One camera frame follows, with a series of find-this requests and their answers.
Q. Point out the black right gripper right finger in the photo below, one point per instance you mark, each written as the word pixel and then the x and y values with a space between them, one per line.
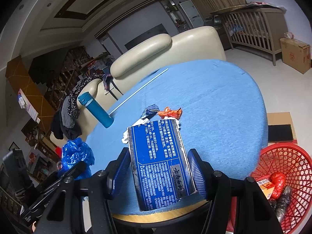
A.
pixel 202 174

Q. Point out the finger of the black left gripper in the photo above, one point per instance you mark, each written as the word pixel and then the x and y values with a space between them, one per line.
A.
pixel 78 170

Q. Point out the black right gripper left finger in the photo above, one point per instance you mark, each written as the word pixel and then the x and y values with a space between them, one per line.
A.
pixel 116 174

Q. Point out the blue plastic bag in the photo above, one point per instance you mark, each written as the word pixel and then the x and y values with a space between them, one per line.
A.
pixel 73 152

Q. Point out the dark blue medicine box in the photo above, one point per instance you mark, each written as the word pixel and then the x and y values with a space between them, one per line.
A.
pixel 161 170

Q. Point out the orange plastic wrapper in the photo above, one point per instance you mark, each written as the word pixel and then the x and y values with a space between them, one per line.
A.
pixel 176 114

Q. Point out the small blue wrapper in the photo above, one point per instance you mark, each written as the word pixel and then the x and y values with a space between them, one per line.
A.
pixel 150 111

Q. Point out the red plastic bag ball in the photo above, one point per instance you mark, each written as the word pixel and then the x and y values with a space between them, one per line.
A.
pixel 279 178

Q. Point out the red yellow white medicine box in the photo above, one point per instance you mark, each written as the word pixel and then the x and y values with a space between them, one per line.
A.
pixel 268 188

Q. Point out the black plastic bag ball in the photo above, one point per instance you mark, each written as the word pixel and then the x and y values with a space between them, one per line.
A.
pixel 282 203

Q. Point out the white crumpled plastic bag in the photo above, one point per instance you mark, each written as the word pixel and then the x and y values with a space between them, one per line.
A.
pixel 125 139

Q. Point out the grey clothes on sofa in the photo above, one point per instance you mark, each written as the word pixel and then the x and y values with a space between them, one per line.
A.
pixel 63 125

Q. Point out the blue thermos bottle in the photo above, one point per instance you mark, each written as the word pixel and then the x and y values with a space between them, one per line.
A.
pixel 87 100

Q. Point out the black white dotted cloth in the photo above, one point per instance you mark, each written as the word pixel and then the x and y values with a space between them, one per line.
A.
pixel 72 107

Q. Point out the blue round table mat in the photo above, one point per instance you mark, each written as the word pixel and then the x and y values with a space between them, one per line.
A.
pixel 224 116

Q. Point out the cream leather sofa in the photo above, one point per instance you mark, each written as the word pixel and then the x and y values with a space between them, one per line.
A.
pixel 152 54

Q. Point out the flat cardboard on floor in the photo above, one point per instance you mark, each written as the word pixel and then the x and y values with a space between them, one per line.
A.
pixel 281 128

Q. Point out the red plastic basket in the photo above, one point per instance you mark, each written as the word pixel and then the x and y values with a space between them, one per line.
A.
pixel 286 165

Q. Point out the purple bag on sofa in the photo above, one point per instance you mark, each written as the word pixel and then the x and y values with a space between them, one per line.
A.
pixel 107 81

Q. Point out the dark wooden shelf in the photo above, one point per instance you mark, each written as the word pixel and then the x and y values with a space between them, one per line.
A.
pixel 61 69

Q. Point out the white thin rod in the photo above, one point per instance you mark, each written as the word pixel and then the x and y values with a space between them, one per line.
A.
pixel 134 93

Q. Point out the cardboard box on floor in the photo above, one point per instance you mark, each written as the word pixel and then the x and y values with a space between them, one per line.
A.
pixel 296 54

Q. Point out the wooden baby crib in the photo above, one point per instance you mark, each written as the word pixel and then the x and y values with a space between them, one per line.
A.
pixel 255 25

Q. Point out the white air conditioner unit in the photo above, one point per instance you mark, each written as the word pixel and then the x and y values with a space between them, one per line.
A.
pixel 192 14

